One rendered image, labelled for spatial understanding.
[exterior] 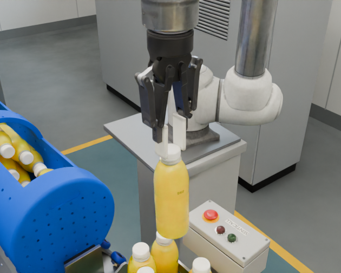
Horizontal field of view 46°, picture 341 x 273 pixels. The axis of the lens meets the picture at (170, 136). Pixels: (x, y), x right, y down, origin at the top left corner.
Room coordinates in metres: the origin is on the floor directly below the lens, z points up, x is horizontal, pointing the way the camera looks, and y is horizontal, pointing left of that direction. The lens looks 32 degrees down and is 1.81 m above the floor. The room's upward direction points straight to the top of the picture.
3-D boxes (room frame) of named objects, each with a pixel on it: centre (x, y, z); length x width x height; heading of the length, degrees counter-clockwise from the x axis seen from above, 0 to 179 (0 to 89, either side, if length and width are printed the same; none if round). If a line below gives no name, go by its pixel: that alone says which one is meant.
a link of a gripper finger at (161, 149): (0.61, 0.02, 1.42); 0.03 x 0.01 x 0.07; 41
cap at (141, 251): (0.65, 0.07, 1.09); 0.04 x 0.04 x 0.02
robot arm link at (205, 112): (1.30, -0.08, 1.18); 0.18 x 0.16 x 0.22; 80
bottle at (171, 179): (0.62, 0.00, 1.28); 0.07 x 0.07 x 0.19
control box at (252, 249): (0.72, -0.14, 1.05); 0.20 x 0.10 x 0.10; 42
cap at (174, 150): (0.63, 0.00, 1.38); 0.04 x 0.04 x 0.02
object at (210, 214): (0.76, -0.10, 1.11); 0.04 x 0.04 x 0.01
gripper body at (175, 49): (0.63, 0.00, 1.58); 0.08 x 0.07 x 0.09; 131
